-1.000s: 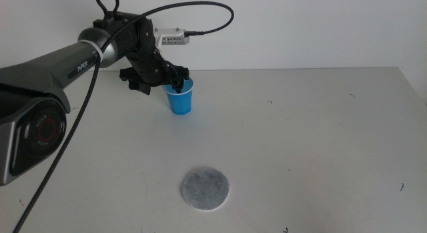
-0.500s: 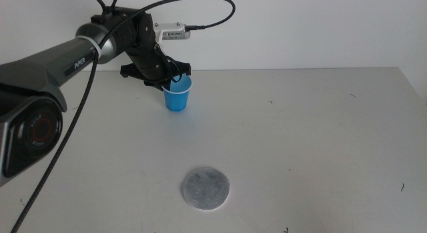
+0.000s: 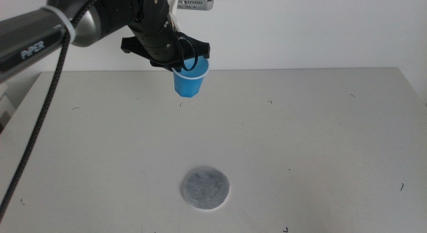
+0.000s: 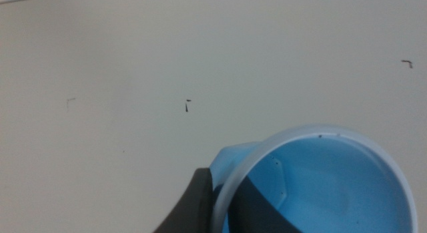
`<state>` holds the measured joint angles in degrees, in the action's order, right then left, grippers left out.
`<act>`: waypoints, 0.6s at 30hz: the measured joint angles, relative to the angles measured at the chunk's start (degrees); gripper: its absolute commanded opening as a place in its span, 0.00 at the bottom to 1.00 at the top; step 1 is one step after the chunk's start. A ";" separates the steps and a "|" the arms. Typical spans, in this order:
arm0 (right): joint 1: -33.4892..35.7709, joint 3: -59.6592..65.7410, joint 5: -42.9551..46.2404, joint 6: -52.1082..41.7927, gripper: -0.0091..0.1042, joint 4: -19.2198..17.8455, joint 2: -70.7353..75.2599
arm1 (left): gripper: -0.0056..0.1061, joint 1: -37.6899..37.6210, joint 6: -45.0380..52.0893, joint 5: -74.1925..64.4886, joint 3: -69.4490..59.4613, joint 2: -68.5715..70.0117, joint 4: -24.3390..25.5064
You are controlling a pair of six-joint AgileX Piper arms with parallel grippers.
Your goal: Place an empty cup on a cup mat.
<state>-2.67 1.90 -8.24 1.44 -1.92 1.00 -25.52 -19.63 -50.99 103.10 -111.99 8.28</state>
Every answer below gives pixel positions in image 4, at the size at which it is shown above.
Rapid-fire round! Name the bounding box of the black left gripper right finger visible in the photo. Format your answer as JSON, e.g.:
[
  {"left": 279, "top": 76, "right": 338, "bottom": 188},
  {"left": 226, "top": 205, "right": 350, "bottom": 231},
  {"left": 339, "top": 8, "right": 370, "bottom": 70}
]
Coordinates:
[{"left": 228, "top": 176, "right": 303, "bottom": 233}]

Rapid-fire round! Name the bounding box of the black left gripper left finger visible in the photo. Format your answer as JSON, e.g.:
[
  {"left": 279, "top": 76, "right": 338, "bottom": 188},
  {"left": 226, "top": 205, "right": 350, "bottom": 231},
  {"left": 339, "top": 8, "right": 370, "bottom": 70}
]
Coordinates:
[{"left": 152, "top": 167, "right": 215, "bottom": 233}]

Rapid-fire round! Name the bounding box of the blue plastic cup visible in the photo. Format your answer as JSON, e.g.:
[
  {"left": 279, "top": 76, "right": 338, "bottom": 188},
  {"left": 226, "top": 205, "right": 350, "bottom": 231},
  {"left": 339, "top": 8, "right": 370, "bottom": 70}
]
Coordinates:
[{"left": 208, "top": 124, "right": 418, "bottom": 233}]

